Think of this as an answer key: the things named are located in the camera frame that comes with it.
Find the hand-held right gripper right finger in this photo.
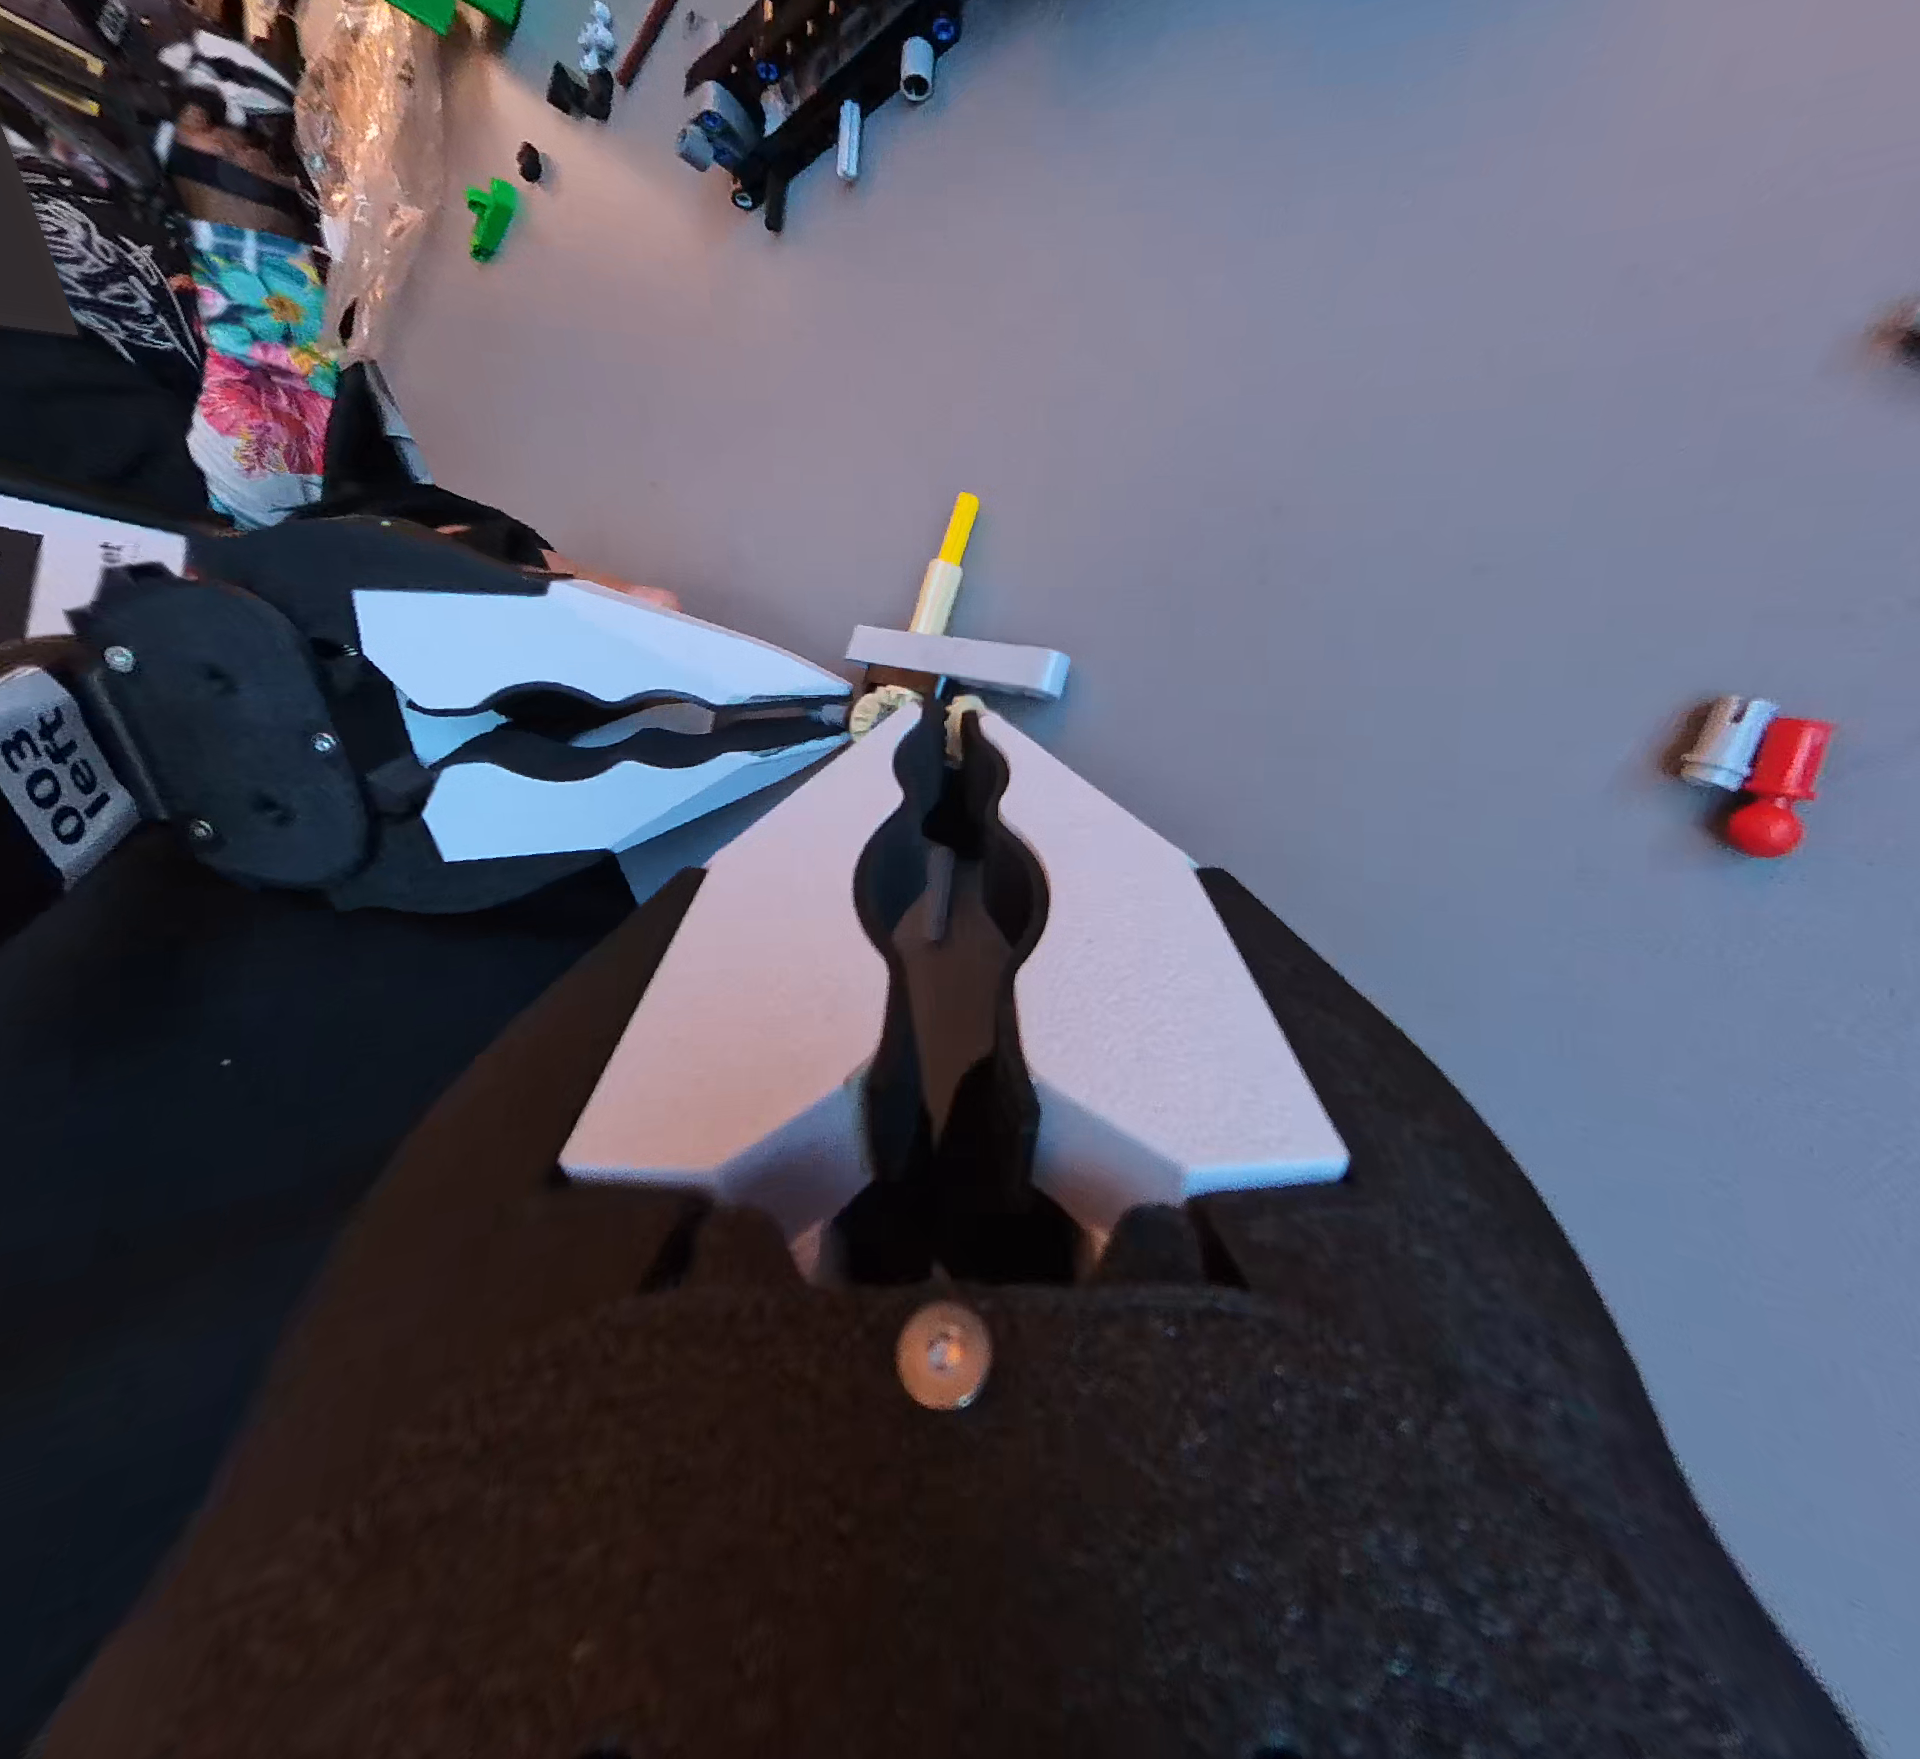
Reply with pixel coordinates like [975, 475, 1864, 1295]
[943, 701, 1351, 1288]

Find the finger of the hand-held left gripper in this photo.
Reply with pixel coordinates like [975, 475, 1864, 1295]
[349, 578, 856, 721]
[402, 719, 845, 870]

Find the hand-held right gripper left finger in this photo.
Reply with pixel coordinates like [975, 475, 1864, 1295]
[558, 705, 945, 1288]

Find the small lego gear assembly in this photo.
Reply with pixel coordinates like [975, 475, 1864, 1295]
[810, 491, 1074, 947]

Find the red and grey lego piece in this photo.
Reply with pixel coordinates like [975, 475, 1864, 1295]
[1677, 694, 1837, 861]

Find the lego truck model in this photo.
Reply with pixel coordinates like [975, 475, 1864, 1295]
[675, 0, 1294, 233]

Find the floral printed cloth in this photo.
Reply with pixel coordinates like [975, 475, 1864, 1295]
[186, 222, 344, 531]

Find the black printed cloth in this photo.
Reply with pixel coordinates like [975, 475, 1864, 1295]
[24, 177, 208, 370]

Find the clear plastic bag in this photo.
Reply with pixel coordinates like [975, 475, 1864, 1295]
[290, 0, 452, 351]

